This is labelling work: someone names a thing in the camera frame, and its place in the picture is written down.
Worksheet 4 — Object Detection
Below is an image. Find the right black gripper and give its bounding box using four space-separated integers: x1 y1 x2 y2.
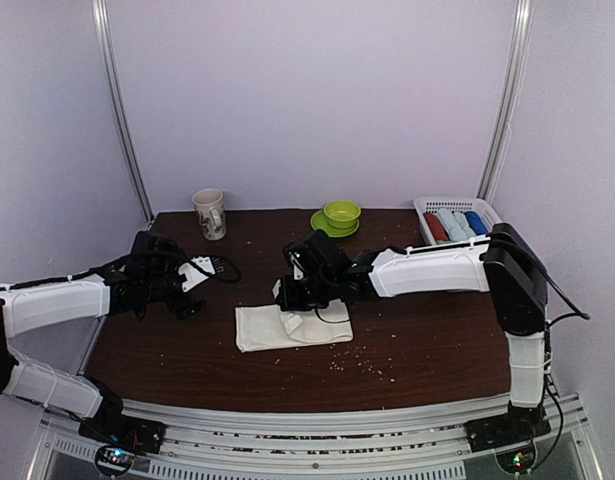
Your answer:
277 272 337 312

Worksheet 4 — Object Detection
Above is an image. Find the white cream towel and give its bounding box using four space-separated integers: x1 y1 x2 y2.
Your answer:
235 300 354 352

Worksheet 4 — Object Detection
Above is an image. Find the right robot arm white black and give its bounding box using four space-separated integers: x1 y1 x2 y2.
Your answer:
275 223 549 442

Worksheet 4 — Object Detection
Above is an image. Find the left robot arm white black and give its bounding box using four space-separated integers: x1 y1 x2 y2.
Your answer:
0 231 217 444

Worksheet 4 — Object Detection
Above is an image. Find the green saucer plate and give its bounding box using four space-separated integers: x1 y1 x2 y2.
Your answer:
310 210 360 238

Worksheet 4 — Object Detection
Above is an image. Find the green cup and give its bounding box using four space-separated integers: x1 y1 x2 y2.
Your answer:
323 200 362 227

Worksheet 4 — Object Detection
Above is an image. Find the patterned ceramic mug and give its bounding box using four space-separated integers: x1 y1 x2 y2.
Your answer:
192 188 227 241

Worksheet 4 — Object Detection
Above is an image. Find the rolled red towel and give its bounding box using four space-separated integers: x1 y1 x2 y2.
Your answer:
423 212 450 244

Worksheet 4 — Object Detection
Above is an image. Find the white plastic basket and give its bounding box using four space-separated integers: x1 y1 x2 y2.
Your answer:
414 197 502 246

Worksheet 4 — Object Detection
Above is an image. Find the rolled light blue towel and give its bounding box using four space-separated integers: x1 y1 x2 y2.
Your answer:
435 208 476 242

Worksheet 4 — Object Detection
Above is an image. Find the rolled dark blue towel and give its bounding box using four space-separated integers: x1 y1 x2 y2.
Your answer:
464 211 489 235

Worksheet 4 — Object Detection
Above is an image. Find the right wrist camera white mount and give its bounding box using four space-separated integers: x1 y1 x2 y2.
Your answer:
273 254 304 305

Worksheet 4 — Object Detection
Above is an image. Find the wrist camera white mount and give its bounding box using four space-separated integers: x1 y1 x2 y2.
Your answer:
177 256 224 293
273 254 304 305

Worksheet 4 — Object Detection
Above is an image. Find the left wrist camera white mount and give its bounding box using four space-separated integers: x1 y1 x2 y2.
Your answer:
177 256 224 293

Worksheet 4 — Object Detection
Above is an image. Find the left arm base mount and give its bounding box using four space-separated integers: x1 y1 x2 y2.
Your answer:
78 417 166 455

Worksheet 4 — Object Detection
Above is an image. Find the aluminium front rail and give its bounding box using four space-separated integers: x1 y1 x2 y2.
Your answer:
23 394 607 479

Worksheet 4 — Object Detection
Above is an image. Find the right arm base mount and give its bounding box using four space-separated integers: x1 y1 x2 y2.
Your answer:
464 414 551 453

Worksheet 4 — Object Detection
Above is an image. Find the left aluminium frame post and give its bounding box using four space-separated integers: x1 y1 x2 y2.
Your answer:
91 0 155 225

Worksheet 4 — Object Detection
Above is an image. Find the aluminium frame post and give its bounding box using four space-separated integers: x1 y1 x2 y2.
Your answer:
477 0 534 204
91 0 155 225

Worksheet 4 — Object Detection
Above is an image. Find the right aluminium frame post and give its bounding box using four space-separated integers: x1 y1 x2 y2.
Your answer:
477 0 534 204

